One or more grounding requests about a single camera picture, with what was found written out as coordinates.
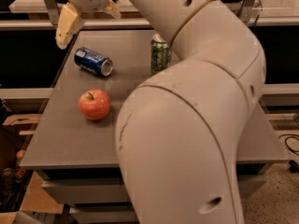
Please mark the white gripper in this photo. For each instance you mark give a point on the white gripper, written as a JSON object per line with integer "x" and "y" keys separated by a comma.
{"x": 70, "y": 22}

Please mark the blue pepsi can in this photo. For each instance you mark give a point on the blue pepsi can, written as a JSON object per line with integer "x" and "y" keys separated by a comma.
{"x": 93, "y": 62}

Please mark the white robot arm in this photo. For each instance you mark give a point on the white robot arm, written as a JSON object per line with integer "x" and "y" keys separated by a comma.
{"x": 177, "y": 133}

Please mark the green soda can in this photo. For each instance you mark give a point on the green soda can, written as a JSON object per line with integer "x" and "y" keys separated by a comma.
{"x": 161, "y": 53}

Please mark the red apple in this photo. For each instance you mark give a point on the red apple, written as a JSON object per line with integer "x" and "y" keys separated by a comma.
{"x": 94, "y": 104}

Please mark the upper grey drawer front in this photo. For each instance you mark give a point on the upper grey drawer front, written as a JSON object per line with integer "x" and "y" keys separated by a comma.
{"x": 112, "y": 190}

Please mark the grey drawer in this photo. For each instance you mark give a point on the grey drawer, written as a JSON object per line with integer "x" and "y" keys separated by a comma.
{"x": 112, "y": 190}
{"x": 105, "y": 213}

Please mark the cardboard box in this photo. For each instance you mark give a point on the cardboard box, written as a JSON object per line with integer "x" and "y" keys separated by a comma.
{"x": 23, "y": 201}

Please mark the lower grey drawer front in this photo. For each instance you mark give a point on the lower grey drawer front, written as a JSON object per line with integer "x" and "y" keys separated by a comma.
{"x": 105, "y": 213}

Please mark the left metal bracket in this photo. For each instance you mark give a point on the left metal bracket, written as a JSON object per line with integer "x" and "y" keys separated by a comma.
{"x": 53, "y": 11}

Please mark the metal bracket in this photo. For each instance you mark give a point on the metal bracket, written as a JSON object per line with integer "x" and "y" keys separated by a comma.
{"x": 245, "y": 10}
{"x": 53, "y": 11}

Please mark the right metal bracket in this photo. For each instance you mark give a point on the right metal bracket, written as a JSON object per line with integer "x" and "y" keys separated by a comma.
{"x": 245, "y": 10}

